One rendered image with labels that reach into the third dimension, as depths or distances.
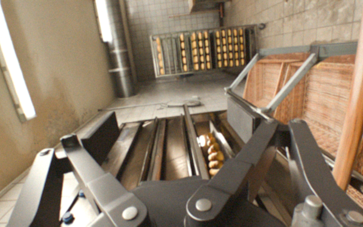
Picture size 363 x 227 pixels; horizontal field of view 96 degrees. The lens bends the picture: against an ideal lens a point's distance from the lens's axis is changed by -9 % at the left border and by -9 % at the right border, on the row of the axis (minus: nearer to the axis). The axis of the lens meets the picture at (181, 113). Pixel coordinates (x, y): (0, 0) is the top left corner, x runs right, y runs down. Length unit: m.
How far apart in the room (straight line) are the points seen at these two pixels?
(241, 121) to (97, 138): 0.13
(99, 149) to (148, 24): 5.22
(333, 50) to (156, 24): 4.80
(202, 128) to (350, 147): 1.63
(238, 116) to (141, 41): 5.19
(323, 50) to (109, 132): 0.78
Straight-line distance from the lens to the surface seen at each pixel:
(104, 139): 0.18
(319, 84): 1.39
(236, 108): 0.18
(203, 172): 0.78
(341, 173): 0.43
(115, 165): 1.28
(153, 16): 5.37
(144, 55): 5.31
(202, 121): 1.89
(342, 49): 0.89
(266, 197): 0.90
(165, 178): 1.06
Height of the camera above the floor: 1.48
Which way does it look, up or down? 1 degrees down
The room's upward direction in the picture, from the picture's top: 97 degrees counter-clockwise
